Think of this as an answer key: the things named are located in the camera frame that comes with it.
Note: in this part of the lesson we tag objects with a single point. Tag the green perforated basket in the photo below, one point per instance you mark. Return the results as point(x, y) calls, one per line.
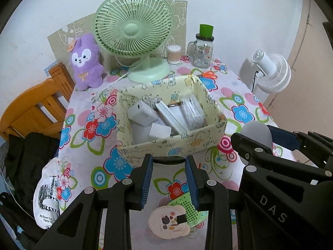
point(186, 212)

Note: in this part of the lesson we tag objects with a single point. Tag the wooden chair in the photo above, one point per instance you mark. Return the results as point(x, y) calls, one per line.
point(33, 101)

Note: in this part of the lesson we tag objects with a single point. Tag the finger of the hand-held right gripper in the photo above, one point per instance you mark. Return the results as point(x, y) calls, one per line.
point(260, 151)
point(283, 136)

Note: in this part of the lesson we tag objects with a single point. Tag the white clip fan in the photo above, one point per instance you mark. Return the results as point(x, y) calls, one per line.
point(273, 70)

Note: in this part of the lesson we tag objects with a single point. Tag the long white box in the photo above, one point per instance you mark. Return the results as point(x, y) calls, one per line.
point(170, 117)

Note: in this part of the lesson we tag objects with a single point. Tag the cream round sticker plate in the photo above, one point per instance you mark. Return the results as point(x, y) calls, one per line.
point(161, 226)

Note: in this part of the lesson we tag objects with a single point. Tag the green desk fan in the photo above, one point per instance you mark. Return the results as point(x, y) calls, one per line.
point(132, 28)

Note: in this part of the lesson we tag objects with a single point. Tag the green plastic cup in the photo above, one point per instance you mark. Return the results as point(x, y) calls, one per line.
point(206, 30)

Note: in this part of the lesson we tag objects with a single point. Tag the beige board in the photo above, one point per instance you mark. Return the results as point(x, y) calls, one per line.
point(312, 57)

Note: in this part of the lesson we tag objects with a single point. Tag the purple plush toy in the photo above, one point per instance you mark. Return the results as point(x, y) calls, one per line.
point(85, 70)

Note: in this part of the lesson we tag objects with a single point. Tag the yellow printed storage box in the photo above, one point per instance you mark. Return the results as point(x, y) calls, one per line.
point(169, 145)

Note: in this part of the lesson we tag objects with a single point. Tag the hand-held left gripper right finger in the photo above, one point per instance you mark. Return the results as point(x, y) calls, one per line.
point(192, 182)

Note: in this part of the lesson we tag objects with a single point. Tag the black cloth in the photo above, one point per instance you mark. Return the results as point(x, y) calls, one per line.
point(28, 158)

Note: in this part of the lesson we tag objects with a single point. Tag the cotton swab container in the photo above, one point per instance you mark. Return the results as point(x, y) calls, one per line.
point(174, 56)

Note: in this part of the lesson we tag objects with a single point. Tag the white power adapter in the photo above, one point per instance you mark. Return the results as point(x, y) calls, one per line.
point(141, 114)

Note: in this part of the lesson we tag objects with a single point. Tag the beige bear printed cloth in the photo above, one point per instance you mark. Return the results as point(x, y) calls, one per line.
point(179, 18)
point(62, 36)

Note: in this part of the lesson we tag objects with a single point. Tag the glass jar mug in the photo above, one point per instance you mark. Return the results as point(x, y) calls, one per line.
point(203, 56)

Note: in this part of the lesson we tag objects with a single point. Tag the small white box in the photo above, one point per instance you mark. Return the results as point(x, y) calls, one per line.
point(159, 132)

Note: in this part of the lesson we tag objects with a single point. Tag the clear plastic pack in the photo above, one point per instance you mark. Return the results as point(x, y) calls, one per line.
point(192, 112)

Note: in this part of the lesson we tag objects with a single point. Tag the grey oval object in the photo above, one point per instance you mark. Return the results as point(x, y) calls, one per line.
point(256, 131)

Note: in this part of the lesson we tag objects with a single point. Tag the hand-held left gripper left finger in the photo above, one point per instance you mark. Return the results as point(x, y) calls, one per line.
point(145, 182)

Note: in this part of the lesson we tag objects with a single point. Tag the white printed tote bag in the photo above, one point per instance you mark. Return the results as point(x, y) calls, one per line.
point(49, 195)

